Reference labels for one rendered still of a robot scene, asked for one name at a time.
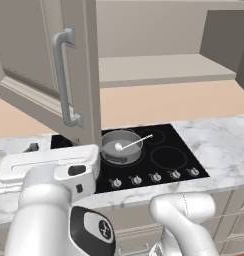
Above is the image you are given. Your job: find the grey metal pot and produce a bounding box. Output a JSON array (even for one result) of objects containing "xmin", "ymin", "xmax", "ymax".
[{"xmin": 100, "ymin": 129, "xmax": 144, "ymax": 166}]

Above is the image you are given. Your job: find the beige wall cabinet with shelf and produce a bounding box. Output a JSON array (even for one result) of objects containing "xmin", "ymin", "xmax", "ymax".
[{"xmin": 94, "ymin": 0, "xmax": 244, "ymax": 90}]

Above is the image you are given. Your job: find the grey cabinet door handle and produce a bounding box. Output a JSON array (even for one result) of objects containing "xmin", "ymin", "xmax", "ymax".
[{"xmin": 51, "ymin": 24, "xmax": 84, "ymax": 129}]

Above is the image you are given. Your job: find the white ladle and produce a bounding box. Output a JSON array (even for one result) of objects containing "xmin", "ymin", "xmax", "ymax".
[{"xmin": 114, "ymin": 133, "xmax": 155, "ymax": 152}]

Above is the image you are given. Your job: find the silver hob knob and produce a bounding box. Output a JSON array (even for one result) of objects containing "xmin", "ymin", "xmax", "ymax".
[
  {"xmin": 168, "ymin": 169, "xmax": 183, "ymax": 180},
  {"xmin": 108, "ymin": 177, "xmax": 124, "ymax": 189},
  {"xmin": 149, "ymin": 171, "xmax": 164, "ymax": 184},
  {"xmin": 129, "ymin": 175, "xmax": 144, "ymax": 187},
  {"xmin": 187, "ymin": 166, "xmax": 201, "ymax": 178}
]

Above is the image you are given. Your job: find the beige base cabinet front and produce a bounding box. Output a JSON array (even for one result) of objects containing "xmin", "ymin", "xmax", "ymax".
[{"xmin": 207, "ymin": 188, "xmax": 244, "ymax": 256}]

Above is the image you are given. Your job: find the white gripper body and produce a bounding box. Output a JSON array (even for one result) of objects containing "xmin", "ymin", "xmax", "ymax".
[{"xmin": 0, "ymin": 144, "xmax": 102, "ymax": 184}]

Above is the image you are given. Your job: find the black hob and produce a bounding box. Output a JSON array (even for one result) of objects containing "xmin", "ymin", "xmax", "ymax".
[{"xmin": 49, "ymin": 122, "xmax": 211, "ymax": 195}]

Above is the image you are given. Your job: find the beige cabinet door with handle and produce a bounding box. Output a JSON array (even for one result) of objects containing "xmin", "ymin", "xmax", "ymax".
[{"xmin": 0, "ymin": 0, "xmax": 103, "ymax": 148}]

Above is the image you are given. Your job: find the grey drawer handle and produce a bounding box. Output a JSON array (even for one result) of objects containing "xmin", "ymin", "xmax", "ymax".
[{"xmin": 115, "ymin": 243, "xmax": 151, "ymax": 256}]

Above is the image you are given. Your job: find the beige drawer front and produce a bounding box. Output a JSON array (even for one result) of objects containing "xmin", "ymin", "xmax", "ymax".
[{"xmin": 71, "ymin": 199, "xmax": 166, "ymax": 256}]

